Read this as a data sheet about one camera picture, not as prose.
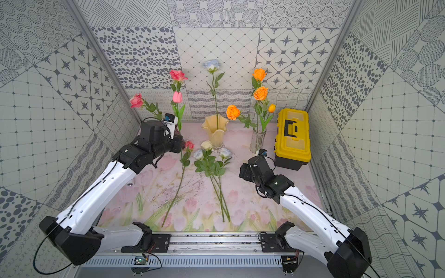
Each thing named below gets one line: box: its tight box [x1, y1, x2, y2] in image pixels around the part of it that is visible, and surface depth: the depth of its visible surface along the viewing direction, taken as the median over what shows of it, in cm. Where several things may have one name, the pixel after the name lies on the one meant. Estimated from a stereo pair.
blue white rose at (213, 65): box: [203, 59, 225, 130], surface depth 89 cm
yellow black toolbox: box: [274, 108, 312, 171], surface depth 92 cm
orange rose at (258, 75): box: [251, 68, 268, 90], surface depth 87 cm
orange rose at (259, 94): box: [253, 86, 269, 133], surface depth 86 cm
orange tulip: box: [260, 103, 277, 133], surface depth 92 cm
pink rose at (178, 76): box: [169, 69, 189, 92], surface depth 83 cm
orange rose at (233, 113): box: [225, 104, 257, 129], surface depth 80 cm
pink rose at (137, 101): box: [129, 92, 163, 122], surface depth 83 cm
